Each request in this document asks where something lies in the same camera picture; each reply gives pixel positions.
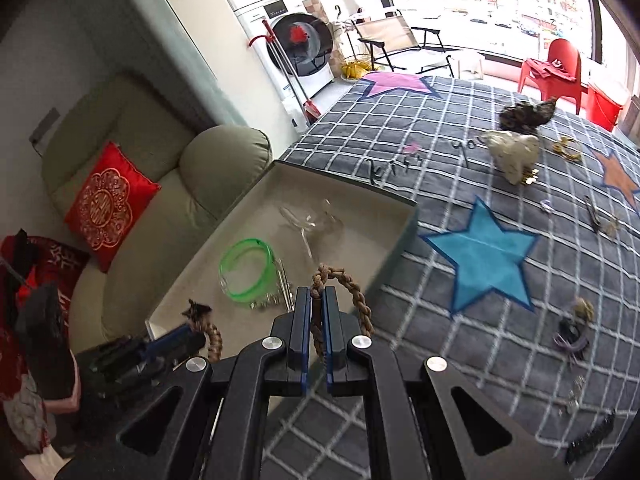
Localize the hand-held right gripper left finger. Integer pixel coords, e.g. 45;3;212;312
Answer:
55;286;313;480

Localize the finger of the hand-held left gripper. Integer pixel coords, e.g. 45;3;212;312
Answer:
90;324;208;386

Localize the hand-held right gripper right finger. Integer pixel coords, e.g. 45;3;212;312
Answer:
320;287;576;480

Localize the black silver hair clip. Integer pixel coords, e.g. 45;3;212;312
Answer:
247;257;296;313

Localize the green plastic bangle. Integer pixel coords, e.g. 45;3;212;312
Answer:
219;239;277;311

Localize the clear plastic hair clip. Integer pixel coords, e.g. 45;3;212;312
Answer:
277;200;346;261

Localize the grey cardboard box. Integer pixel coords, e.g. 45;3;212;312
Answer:
145;160;418;361

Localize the grey checked star blanket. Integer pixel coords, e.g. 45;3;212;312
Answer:
260;72;640;480

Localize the red printed cloth pile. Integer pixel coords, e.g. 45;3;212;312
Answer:
0;232;91;456

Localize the red embroidered cushion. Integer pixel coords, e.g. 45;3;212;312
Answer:
64;141;162;273

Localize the black wavy hairpin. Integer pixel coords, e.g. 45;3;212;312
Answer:
364;157;396;186

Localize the black bobby pin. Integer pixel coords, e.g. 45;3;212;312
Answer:
452;139;476;166

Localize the beige sofa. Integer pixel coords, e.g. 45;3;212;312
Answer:
40;72;273;356

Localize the cream spotted hair bow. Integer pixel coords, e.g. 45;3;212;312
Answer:
482;130;543;186

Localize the yellow flower bunch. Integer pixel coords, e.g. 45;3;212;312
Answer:
340;57;376;81

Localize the white washing machine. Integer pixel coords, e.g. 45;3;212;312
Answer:
235;0;336;128

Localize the dark patterned hair bow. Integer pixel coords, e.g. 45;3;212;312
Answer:
499;97;558;136

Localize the black hair pin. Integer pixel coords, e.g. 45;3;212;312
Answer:
584;195;603;233

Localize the black beaded headband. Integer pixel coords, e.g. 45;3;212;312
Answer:
565;410;617;466

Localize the beige folding chair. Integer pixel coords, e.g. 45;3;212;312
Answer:
345;7;456;78

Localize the small white stool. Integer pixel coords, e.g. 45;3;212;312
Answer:
450;50;488;78

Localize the red plastic chair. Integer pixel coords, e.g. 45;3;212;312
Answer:
517;37;583;116

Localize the red bucket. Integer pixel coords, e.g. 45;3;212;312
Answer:
585;80;631;133

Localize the grey wall switch plate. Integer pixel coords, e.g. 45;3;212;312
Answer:
29;107;61;148

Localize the red handled mop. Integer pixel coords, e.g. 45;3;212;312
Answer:
245;19;321;123

